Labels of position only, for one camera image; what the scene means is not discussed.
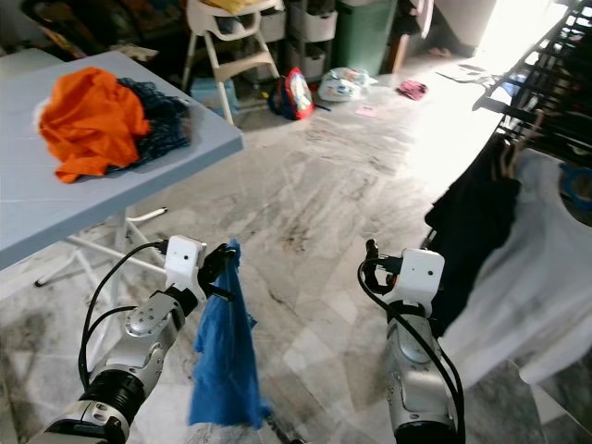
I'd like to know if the orange t-shirt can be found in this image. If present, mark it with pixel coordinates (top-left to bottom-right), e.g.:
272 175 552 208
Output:
39 67 152 184

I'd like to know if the beige hanger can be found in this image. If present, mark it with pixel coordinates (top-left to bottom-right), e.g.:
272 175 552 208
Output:
495 111 547 181

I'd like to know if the blue plastic hanger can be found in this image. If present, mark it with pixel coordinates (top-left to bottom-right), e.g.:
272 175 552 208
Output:
558 162 592 228

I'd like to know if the black t-shirt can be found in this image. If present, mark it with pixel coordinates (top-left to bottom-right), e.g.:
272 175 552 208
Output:
424 139 524 339

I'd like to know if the blue plaid shirt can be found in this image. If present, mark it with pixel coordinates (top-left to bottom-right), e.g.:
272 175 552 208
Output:
116 79 195 172

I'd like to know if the white t-shirt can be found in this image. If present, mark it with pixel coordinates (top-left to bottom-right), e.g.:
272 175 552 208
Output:
439 148 592 389

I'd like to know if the pink cloth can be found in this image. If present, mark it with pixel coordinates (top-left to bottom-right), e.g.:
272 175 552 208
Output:
396 80 429 100

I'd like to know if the white plastic bag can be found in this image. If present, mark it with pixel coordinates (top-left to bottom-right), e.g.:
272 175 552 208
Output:
317 67 378 103

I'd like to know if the red and blue bag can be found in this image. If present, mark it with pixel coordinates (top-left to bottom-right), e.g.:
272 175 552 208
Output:
268 67 315 121

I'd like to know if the grey folding table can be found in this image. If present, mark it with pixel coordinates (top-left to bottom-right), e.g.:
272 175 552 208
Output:
0 48 246 288

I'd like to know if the white high chair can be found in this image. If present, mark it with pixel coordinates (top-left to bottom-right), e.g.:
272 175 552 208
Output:
185 0 283 126

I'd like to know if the green bin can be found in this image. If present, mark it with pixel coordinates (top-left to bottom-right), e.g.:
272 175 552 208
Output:
336 0 399 77

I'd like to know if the white drawer shelf unit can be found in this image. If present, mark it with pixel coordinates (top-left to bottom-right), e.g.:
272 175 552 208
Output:
282 0 339 84

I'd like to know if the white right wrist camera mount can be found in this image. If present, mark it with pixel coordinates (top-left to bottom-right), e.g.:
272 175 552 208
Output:
390 248 445 311

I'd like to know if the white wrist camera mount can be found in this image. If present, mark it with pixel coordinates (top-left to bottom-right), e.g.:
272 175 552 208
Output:
390 248 445 311
165 236 209 299

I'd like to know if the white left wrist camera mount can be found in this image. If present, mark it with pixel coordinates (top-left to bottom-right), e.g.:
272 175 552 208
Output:
165 236 209 299

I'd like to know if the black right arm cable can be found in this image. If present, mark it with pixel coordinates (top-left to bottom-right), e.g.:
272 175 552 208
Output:
364 264 468 444

